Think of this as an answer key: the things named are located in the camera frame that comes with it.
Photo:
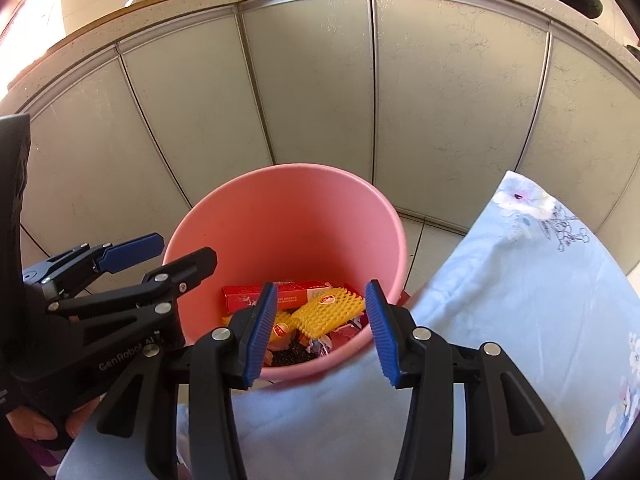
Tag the steel wool scrubber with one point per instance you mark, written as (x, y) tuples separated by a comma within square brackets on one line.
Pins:
[(292, 355)]

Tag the person's purple clothing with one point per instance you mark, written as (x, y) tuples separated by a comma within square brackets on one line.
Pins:
[(47, 460)]

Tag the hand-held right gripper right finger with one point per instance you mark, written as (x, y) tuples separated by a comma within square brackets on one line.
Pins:
[(382, 335)]

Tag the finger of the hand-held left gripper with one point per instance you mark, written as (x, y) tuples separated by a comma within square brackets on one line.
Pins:
[(185, 270), (130, 251)]

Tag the long red and white box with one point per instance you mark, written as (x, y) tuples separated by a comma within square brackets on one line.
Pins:
[(300, 292)]

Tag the light blue floral tablecloth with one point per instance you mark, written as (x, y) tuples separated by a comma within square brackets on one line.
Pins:
[(500, 310)]

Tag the large yellow foam net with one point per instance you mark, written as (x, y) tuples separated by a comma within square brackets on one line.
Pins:
[(327, 310)]

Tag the person's left hand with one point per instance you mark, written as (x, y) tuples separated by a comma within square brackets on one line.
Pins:
[(32, 422)]

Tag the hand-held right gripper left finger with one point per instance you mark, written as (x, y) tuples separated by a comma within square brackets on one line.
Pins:
[(260, 335)]

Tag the maroon wrapper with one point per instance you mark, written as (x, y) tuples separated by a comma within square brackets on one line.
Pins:
[(345, 335)]

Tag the grey kitchen counter cabinet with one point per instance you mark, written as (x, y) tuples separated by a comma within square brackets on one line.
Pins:
[(310, 85)]

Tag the pink plastic bucket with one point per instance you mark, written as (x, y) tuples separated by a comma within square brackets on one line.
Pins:
[(280, 230)]

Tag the small yellow foam net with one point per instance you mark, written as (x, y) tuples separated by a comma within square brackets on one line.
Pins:
[(284, 327)]

